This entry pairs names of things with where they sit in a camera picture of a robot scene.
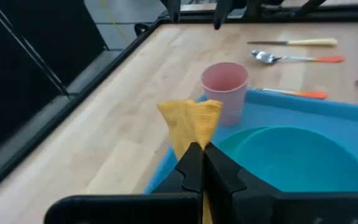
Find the yellow hanging cable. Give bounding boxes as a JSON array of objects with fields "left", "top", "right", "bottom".
[{"left": 99, "top": 0, "right": 130, "bottom": 43}]

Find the blue bowl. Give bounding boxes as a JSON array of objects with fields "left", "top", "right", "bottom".
[{"left": 231, "top": 126, "right": 358, "bottom": 193}]

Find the blue plastic tray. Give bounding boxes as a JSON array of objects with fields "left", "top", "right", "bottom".
[{"left": 144, "top": 88, "right": 358, "bottom": 195}]

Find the fork with orange handle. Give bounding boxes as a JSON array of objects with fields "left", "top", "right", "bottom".
[{"left": 255, "top": 87, "right": 328, "bottom": 100}]

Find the black folding partition screen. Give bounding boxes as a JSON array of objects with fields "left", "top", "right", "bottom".
[{"left": 0, "top": 0, "right": 109, "bottom": 156}]

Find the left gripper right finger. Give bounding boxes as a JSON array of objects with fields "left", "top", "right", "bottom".
[{"left": 203, "top": 142, "right": 280, "bottom": 194}]

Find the yellow cloth napkin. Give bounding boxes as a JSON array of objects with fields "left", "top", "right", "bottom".
[{"left": 156, "top": 98, "right": 224, "bottom": 224}]

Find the spoon with orange handle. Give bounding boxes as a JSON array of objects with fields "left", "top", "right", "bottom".
[{"left": 250, "top": 50, "right": 344, "bottom": 65}]

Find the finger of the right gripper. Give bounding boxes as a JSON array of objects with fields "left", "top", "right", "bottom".
[
  {"left": 213, "top": 0, "right": 234, "bottom": 30},
  {"left": 166, "top": 0, "right": 181, "bottom": 24}
]

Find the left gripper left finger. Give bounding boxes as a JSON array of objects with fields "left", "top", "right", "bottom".
[{"left": 152, "top": 141, "right": 204, "bottom": 194}]

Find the pink cup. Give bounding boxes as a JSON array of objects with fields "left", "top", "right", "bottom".
[{"left": 200, "top": 62, "right": 250, "bottom": 127}]

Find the knife with yellow handle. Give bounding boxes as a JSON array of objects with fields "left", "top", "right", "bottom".
[{"left": 246, "top": 37, "right": 338, "bottom": 47}]

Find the green plate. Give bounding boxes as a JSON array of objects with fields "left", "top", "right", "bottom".
[{"left": 218, "top": 126, "right": 270, "bottom": 156}]

